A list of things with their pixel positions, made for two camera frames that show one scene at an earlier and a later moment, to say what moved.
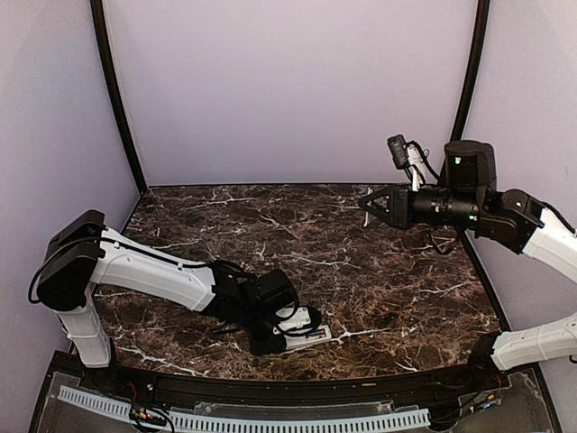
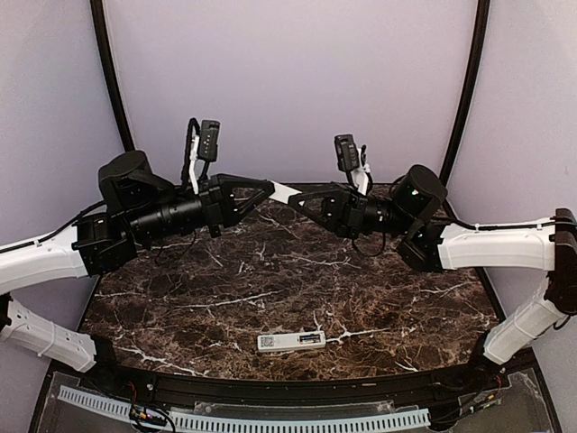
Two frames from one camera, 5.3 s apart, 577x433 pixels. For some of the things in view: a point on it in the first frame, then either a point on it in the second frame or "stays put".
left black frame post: [101, 32] stays put
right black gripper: [397, 214] -> [342, 212]
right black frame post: [459, 127] stays put
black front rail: [351, 388] stays put
